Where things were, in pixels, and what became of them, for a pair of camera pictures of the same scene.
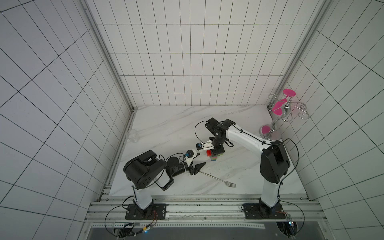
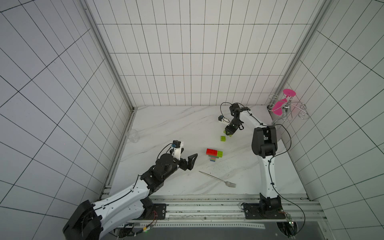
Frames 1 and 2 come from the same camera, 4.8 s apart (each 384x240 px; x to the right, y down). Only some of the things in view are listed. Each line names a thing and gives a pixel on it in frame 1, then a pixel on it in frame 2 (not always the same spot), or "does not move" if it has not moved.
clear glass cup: [132, 135] does not move
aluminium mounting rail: [206, 212] does not move
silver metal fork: [227, 183] does not move
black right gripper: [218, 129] -> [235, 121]
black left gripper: [198, 167] -> [190, 164]
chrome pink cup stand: [286, 107] does not move
